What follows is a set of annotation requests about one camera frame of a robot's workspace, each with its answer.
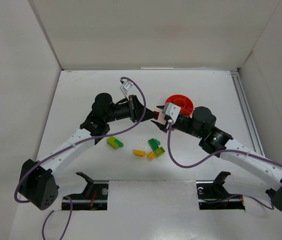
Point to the aluminium rail right side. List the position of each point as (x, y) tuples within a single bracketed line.
[(245, 108)]

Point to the yellow curved lego brick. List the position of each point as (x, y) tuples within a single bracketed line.
[(139, 153)]

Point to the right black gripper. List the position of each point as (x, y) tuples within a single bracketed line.
[(167, 120)]

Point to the yellow square lego brick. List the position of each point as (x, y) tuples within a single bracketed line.
[(151, 155)]

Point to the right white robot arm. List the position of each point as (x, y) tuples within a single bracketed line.
[(218, 143)]

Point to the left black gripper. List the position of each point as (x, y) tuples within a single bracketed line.
[(133, 108)]

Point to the lime square lego brick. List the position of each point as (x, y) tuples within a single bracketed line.
[(159, 152)]

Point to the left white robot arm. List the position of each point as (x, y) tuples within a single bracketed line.
[(37, 181)]

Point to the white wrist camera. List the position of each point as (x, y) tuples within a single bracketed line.
[(126, 85), (171, 112)]

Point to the lime green lego stack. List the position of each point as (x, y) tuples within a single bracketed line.
[(111, 141)]

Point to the green flat lego brick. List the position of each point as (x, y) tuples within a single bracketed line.
[(153, 144)]

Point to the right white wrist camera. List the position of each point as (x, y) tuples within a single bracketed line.
[(171, 112)]

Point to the orange divided round container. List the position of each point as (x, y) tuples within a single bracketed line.
[(186, 105)]

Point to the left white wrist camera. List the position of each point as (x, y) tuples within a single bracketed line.
[(126, 85)]

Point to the red lego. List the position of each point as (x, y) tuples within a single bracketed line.
[(157, 114)]

